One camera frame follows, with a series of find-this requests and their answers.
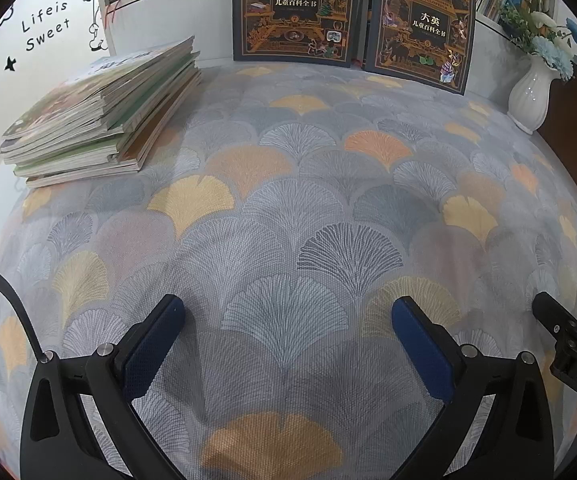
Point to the black and green wall decal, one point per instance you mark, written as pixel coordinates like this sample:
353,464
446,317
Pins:
43,25

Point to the dark ornate encyclopedia book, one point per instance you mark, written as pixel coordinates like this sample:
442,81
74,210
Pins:
296,10
418,30

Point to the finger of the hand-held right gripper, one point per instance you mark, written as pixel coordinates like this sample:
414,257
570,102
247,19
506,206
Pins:
551,312

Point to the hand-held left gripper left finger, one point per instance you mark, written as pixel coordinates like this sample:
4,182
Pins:
148,355

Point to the white bookshelf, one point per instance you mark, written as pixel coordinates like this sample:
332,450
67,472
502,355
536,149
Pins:
168,20

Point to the stack of paperback books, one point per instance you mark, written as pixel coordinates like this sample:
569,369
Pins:
98,110

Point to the blue and white artificial flowers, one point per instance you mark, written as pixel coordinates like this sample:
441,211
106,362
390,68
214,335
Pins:
543,35

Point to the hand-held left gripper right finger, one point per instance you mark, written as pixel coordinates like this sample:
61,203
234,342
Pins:
426,355

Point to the white ribbed vase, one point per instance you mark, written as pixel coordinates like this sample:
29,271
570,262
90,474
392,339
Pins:
533,95

